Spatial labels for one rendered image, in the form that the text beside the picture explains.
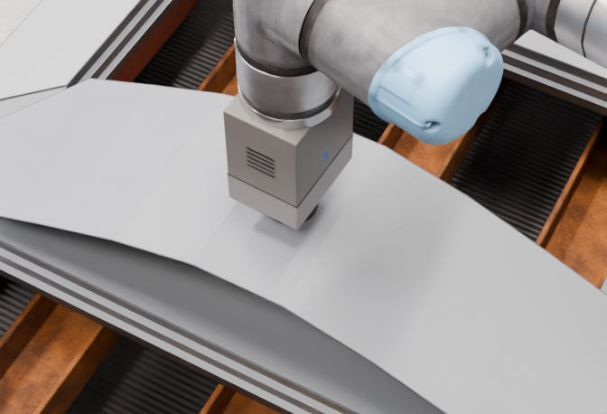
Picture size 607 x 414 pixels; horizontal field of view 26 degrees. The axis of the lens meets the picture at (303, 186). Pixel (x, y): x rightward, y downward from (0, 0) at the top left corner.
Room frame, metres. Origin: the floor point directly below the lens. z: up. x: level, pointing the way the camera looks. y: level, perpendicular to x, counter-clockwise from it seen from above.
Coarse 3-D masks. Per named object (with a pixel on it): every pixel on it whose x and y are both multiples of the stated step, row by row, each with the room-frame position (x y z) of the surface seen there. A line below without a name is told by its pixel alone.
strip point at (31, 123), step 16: (64, 96) 0.82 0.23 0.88; (16, 112) 0.82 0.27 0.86; (32, 112) 0.81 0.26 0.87; (48, 112) 0.80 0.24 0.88; (0, 128) 0.80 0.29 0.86; (16, 128) 0.79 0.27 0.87; (32, 128) 0.78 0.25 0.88; (48, 128) 0.78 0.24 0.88; (0, 144) 0.77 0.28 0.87; (16, 144) 0.77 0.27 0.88; (32, 144) 0.76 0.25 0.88; (0, 160) 0.75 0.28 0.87; (16, 160) 0.74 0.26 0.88; (0, 176) 0.73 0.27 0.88
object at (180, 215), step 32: (224, 96) 0.77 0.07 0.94; (192, 160) 0.69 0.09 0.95; (224, 160) 0.69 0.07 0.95; (160, 192) 0.66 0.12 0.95; (192, 192) 0.65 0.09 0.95; (224, 192) 0.65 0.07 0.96; (128, 224) 0.63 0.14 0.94; (160, 224) 0.62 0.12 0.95; (192, 224) 0.62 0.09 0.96; (192, 256) 0.58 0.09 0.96
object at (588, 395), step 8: (600, 360) 0.53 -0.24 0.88; (600, 368) 0.53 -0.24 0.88; (592, 376) 0.52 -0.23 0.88; (600, 376) 0.52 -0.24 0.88; (592, 384) 0.51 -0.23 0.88; (600, 384) 0.51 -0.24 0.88; (584, 392) 0.50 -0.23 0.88; (592, 392) 0.51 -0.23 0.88; (600, 392) 0.51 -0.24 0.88; (584, 400) 0.50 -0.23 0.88; (592, 400) 0.50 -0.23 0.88; (600, 400) 0.50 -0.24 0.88; (576, 408) 0.49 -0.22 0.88; (584, 408) 0.49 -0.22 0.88; (592, 408) 0.49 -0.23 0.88; (600, 408) 0.49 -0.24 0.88
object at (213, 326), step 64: (512, 64) 0.91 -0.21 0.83; (0, 256) 0.67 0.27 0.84; (64, 256) 0.66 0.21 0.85; (128, 256) 0.66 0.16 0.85; (128, 320) 0.60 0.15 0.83; (192, 320) 0.59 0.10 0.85; (256, 320) 0.59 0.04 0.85; (256, 384) 0.54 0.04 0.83; (320, 384) 0.53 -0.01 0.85; (384, 384) 0.53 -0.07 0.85
